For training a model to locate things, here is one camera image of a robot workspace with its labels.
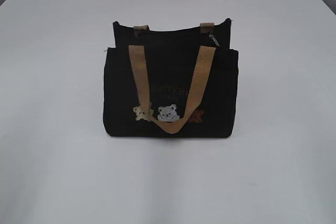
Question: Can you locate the black canvas tote bag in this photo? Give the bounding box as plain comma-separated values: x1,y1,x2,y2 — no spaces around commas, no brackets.
103,19,238,138

